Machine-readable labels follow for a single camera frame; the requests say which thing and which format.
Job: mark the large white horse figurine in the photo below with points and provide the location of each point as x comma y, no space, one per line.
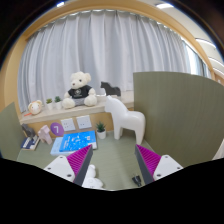
128,120

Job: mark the orange and white plush toy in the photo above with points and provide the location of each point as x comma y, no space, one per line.
35,107

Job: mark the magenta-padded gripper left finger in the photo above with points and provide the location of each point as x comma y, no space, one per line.
61,166

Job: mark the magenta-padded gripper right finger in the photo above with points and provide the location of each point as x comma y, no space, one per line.
165,166

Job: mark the white-grey curtain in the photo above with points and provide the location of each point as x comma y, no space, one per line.
110,46

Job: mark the pink horse figurine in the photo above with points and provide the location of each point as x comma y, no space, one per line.
45,135

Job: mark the bright blue book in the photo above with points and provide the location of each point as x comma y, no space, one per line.
78,140

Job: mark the green partition panel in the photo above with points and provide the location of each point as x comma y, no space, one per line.
180,113
10,136

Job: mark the grey horse figurine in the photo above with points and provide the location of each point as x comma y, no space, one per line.
28,130

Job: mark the white bear-shaped power strip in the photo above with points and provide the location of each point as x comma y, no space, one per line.
91,181

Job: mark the white wall socket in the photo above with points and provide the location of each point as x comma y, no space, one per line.
68,125
83,122

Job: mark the dark blue book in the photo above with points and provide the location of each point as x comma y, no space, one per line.
30,143

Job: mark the ceiling lights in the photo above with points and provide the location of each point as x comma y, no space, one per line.
165,5

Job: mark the small black charger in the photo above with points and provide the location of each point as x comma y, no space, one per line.
136,180

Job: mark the round purple number sign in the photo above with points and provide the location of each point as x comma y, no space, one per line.
57,129

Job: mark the black horse figurine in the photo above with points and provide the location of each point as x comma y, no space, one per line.
111,90

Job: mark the light blue book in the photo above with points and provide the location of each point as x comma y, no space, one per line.
55,148

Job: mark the cream teddy bear black shirt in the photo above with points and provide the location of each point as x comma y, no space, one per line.
79,91

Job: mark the wooden window ledge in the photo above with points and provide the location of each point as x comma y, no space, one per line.
66,112

